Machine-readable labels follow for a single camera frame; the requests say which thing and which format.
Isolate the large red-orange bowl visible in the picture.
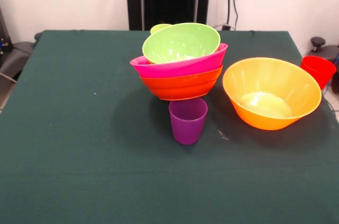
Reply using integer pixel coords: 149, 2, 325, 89
139, 65, 224, 102

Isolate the large pink bowl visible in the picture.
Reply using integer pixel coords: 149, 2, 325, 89
129, 43, 229, 79

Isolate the green bowl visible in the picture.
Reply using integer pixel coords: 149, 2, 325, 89
142, 22, 221, 65

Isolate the large orange bowl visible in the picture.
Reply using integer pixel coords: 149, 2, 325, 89
222, 57, 323, 131

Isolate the red cup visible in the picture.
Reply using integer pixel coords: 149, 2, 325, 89
300, 55, 337, 91

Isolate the purple cup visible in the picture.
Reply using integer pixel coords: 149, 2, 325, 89
168, 97, 209, 145

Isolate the green cup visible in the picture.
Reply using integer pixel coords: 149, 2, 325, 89
150, 23, 173, 34

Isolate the dark green tablecloth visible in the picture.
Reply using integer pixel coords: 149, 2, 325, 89
0, 30, 339, 224

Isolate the black equipment box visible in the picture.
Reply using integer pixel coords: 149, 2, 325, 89
0, 6, 13, 55

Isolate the grey pedestal leg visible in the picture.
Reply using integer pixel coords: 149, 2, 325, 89
0, 40, 37, 82
308, 36, 339, 73

